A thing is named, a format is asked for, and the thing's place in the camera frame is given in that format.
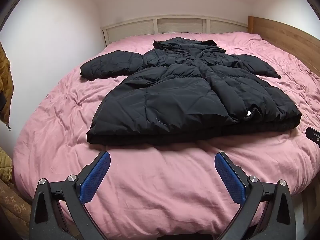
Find quilted tan cloth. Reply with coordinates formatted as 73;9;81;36
0;146;13;183

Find white louvered panel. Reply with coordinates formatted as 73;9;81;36
101;15;249;47

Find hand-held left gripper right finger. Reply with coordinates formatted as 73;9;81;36
214;151;297;240

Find black puffer jacket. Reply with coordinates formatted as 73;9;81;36
80;37;302;145

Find wooden headboard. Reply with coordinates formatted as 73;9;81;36
247;16;320;85

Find brown hanging jacket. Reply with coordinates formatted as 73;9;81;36
0;41;14;132

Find pink duvet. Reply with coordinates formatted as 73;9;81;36
12;31;320;238

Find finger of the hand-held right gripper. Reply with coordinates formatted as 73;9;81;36
306;127;320;146

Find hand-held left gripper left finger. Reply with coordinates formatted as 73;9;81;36
29;151;111;240

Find brown monogram bag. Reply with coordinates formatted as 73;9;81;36
0;179;33;240

